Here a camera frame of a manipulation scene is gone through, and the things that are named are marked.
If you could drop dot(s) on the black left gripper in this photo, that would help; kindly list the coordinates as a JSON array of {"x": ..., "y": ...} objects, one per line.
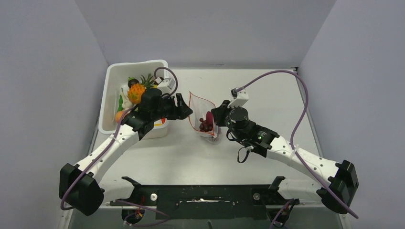
[{"x": 179, "y": 112}]

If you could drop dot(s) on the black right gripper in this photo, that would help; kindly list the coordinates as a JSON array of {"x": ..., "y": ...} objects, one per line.
[{"x": 219, "y": 113}]

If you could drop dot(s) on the magenta toy fruit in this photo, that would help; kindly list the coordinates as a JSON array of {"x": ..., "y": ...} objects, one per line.
[{"x": 209, "y": 118}]

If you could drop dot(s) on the clear zip top bag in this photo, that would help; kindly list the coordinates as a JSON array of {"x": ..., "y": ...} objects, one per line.
[{"x": 200, "y": 106}]

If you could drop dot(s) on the purple toy grape bunch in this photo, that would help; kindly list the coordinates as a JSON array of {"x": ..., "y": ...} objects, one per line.
[{"x": 209, "y": 131}]

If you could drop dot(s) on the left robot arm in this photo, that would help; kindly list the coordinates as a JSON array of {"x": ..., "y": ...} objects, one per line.
[{"x": 81, "y": 186}]

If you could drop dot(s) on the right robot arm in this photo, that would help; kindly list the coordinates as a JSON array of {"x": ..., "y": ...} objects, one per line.
[{"x": 334, "y": 183}]

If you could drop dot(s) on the orange toy pineapple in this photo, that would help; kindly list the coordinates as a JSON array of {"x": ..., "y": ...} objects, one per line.
[{"x": 135, "y": 93}]

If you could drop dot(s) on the dark toy mangosteen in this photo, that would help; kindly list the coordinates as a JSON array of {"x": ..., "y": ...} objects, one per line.
[{"x": 132, "y": 81}]

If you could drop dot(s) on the orange toy peach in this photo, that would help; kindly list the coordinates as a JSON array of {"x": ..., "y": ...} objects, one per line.
[{"x": 118, "y": 116}]

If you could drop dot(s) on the white plastic bin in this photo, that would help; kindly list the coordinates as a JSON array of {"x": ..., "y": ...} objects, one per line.
[{"x": 116, "y": 84}]

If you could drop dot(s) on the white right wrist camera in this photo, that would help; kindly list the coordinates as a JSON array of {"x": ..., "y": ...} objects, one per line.
[{"x": 240, "y": 97}]

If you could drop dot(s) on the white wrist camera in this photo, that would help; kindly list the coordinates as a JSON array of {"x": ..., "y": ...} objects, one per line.
[
  {"x": 240, "y": 97},
  {"x": 167, "y": 85}
]

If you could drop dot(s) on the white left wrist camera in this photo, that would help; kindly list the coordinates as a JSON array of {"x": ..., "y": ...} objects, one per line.
[{"x": 167, "y": 85}]

